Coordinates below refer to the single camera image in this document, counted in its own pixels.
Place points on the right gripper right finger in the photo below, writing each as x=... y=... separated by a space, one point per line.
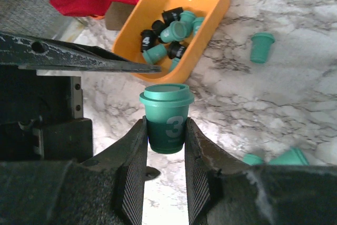
x=222 y=189

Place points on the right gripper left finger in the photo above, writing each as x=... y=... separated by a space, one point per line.
x=105 y=189

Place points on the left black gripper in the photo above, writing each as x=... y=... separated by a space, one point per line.
x=42 y=116

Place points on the brown cloth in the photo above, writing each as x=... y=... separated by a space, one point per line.
x=116 y=15

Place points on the teal capsule number three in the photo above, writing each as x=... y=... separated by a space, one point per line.
x=166 y=111

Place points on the black capsule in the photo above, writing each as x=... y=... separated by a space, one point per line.
x=172 y=15

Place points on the orange plastic storage basket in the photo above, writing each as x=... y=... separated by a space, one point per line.
x=175 y=69

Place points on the teal capsule in basket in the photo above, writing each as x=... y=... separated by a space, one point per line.
x=197 y=24

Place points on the teal capsule top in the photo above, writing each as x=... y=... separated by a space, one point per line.
x=261 y=45

